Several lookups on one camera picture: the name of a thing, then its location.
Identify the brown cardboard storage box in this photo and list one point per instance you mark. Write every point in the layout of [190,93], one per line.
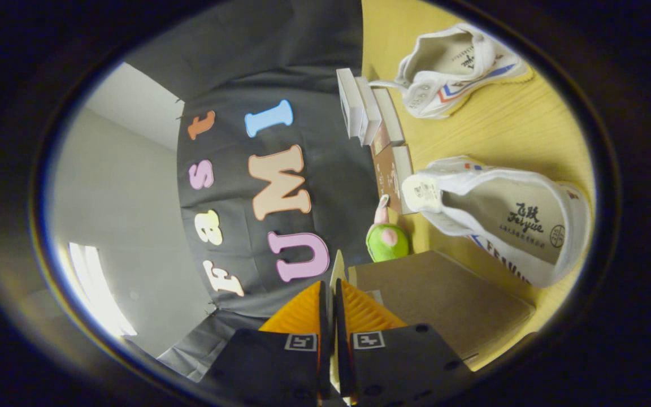
[444,299]

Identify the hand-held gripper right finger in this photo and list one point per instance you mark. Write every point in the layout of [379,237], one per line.
[399,362]

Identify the white flat box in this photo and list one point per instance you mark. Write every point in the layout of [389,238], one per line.
[369,110]
[348,102]
[390,116]

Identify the white canvas shoe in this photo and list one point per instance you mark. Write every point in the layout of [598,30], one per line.
[500,217]
[455,62]

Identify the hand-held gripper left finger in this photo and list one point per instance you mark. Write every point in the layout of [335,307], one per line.
[280,364]

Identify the green plush toy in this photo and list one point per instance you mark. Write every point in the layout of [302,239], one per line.
[386,242]

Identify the black backdrop cloth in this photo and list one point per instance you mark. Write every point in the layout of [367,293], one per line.
[325,51]

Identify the small brown cardboard box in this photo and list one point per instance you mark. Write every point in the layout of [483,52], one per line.
[389,169]

